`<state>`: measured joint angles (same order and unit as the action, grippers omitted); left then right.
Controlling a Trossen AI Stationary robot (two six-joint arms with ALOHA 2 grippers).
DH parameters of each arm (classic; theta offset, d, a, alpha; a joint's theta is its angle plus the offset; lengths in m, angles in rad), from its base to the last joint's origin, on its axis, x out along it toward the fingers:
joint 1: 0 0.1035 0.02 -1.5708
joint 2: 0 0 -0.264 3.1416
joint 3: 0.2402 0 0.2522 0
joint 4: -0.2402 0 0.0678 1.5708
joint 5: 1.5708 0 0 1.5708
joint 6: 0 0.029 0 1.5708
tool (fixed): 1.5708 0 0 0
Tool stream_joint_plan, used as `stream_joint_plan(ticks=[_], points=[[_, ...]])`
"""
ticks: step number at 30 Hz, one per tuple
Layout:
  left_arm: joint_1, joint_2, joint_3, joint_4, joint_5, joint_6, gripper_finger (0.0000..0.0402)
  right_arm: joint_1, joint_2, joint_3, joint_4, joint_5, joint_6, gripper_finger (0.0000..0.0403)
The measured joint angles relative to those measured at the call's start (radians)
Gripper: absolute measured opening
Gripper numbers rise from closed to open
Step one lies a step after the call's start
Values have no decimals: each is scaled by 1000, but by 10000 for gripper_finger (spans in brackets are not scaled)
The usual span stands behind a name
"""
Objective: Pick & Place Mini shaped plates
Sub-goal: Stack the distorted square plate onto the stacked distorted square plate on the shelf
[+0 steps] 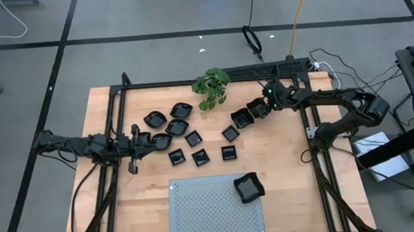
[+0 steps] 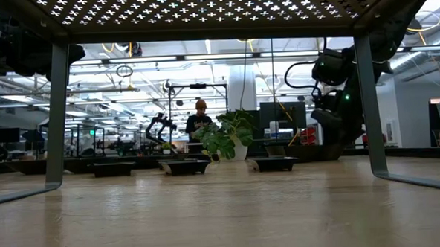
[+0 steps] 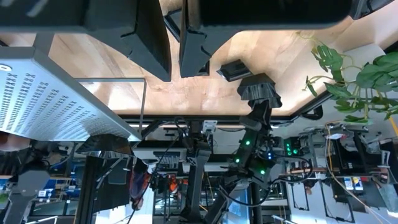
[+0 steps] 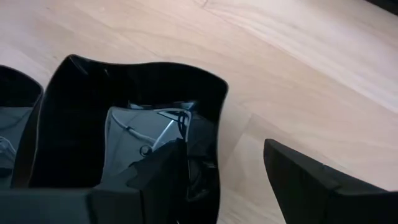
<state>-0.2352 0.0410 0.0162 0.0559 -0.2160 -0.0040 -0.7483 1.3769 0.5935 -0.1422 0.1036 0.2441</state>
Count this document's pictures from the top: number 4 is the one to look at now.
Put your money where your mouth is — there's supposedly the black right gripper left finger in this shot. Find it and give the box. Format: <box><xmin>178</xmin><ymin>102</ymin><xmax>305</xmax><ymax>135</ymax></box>
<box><xmin>0</xmin><ymin>139</ymin><xmax>189</xmax><ymax>224</ymax></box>

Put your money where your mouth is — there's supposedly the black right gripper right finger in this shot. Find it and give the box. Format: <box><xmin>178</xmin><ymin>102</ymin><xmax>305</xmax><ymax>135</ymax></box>
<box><xmin>263</xmin><ymin>138</ymin><xmax>398</xmax><ymax>224</ymax></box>

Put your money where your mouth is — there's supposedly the black wavy square plate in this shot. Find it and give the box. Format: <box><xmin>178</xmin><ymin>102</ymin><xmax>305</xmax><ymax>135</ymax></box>
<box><xmin>11</xmin><ymin>54</ymin><xmax>229</xmax><ymax>224</ymax></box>
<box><xmin>0</xmin><ymin>65</ymin><xmax>44</xmax><ymax>187</ymax></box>

